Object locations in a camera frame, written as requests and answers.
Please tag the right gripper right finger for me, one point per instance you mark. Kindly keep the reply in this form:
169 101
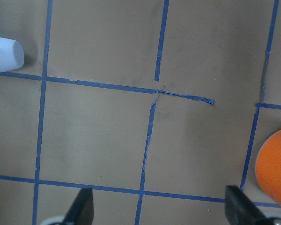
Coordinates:
239 209

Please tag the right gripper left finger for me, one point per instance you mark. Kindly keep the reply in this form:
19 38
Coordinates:
81 211

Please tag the orange can container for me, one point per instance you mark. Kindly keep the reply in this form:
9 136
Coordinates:
268 167

